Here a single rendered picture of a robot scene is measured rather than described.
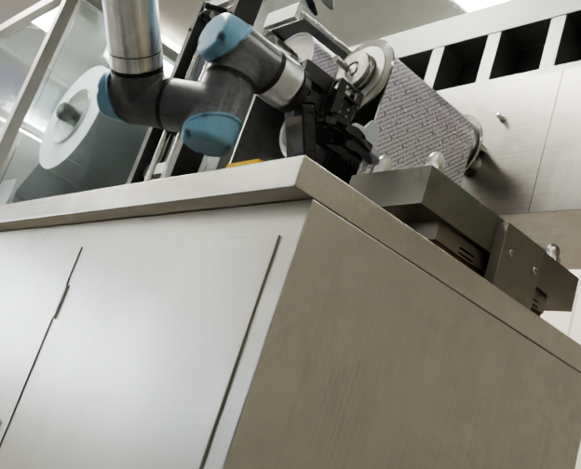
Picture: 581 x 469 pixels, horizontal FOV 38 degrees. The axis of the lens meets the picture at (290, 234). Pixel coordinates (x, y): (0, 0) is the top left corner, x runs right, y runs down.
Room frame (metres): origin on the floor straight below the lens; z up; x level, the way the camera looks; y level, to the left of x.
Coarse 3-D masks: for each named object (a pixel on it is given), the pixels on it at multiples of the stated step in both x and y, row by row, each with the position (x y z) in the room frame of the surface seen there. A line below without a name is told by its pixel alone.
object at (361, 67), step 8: (352, 56) 1.31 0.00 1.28; (360, 56) 1.29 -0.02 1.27; (368, 56) 1.28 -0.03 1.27; (352, 64) 1.31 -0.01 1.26; (360, 64) 1.28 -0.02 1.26; (368, 64) 1.27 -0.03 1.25; (344, 72) 1.31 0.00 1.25; (352, 72) 1.30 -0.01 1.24; (360, 72) 1.28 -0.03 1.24; (368, 72) 1.27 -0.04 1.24; (352, 80) 1.29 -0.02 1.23; (360, 80) 1.28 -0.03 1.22; (368, 80) 1.28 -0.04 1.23; (360, 88) 1.29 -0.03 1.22
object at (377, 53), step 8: (368, 48) 1.31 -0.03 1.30; (376, 48) 1.29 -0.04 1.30; (376, 56) 1.29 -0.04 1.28; (384, 56) 1.27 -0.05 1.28; (376, 64) 1.28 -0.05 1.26; (384, 64) 1.27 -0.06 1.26; (376, 72) 1.27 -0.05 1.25; (376, 80) 1.27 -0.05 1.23; (368, 88) 1.28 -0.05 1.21; (376, 96) 1.29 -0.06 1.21; (368, 104) 1.30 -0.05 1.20; (376, 104) 1.30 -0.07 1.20; (360, 112) 1.33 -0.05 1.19; (368, 112) 1.32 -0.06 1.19; (368, 120) 1.35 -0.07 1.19; (472, 144) 1.42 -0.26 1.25
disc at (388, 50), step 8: (376, 40) 1.30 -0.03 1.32; (384, 40) 1.28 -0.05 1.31; (360, 48) 1.33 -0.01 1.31; (384, 48) 1.28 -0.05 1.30; (392, 48) 1.26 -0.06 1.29; (392, 56) 1.26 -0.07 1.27; (392, 64) 1.25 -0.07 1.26; (336, 72) 1.37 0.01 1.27; (384, 72) 1.26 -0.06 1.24; (384, 80) 1.26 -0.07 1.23; (376, 88) 1.27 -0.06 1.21; (368, 96) 1.28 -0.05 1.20
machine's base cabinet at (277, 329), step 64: (0, 256) 1.58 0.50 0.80; (64, 256) 1.36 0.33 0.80; (128, 256) 1.19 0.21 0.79; (192, 256) 1.06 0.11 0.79; (256, 256) 0.95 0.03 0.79; (320, 256) 0.92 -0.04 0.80; (384, 256) 0.98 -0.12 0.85; (0, 320) 1.48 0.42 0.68; (64, 320) 1.28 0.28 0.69; (128, 320) 1.14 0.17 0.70; (192, 320) 1.02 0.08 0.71; (256, 320) 0.92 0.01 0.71; (320, 320) 0.94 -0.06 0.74; (384, 320) 1.00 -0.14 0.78; (448, 320) 1.06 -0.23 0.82; (0, 384) 1.39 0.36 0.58; (64, 384) 1.22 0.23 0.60; (128, 384) 1.09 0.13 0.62; (192, 384) 0.98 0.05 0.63; (256, 384) 0.91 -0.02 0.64; (320, 384) 0.96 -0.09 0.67; (384, 384) 1.01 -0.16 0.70; (448, 384) 1.08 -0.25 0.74; (512, 384) 1.16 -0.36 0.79; (576, 384) 1.25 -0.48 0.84; (0, 448) 1.32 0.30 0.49; (64, 448) 1.17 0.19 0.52; (128, 448) 1.05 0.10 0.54; (192, 448) 0.95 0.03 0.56; (256, 448) 0.92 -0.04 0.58; (320, 448) 0.97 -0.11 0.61; (384, 448) 1.03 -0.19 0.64; (448, 448) 1.10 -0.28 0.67; (512, 448) 1.18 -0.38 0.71; (576, 448) 1.27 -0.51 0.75
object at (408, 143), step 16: (384, 96) 1.27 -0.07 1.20; (384, 112) 1.28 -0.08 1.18; (400, 112) 1.30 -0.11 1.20; (384, 128) 1.28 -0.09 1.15; (400, 128) 1.30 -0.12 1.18; (416, 128) 1.32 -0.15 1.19; (384, 144) 1.29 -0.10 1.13; (400, 144) 1.31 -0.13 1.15; (416, 144) 1.33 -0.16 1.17; (432, 144) 1.35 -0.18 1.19; (400, 160) 1.32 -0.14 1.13; (416, 160) 1.34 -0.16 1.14; (448, 160) 1.38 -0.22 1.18; (464, 160) 1.40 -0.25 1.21; (448, 176) 1.39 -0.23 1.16
